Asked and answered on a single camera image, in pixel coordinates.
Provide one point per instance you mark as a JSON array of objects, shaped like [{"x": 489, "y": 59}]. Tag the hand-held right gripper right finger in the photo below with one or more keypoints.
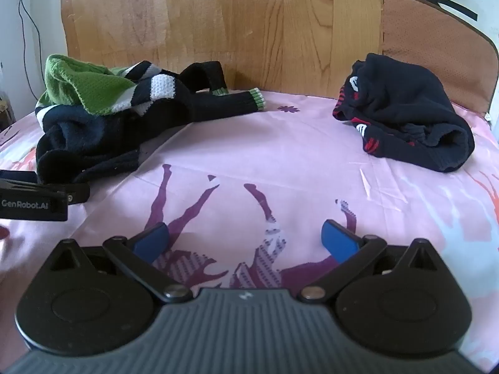
[{"x": 339, "y": 243}]

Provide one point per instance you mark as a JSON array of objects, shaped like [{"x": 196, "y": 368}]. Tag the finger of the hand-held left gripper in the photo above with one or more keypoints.
[
  {"x": 76, "y": 193},
  {"x": 17, "y": 176}
]

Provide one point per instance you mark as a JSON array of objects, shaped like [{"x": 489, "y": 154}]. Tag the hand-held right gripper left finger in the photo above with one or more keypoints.
[{"x": 150, "y": 243}]

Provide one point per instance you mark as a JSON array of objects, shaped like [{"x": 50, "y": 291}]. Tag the green black striped knit sweater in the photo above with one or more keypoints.
[{"x": 89, "y": 89}]

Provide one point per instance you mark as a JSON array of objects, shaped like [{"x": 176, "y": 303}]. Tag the pink printed bed sheet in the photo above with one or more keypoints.
[{"x": 253, "y": 144}]

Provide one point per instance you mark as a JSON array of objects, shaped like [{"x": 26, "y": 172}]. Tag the dark garment with red pattern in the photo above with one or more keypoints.
[{"x": 405, "y": 97}]

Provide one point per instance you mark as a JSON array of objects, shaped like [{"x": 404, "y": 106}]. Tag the brown mesh cushion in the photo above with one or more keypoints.
[{"x": 429, "y": 35}]

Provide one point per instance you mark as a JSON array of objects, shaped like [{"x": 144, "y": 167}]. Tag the wooden headboard panel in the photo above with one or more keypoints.
[{"x": 234, "y": 27}]

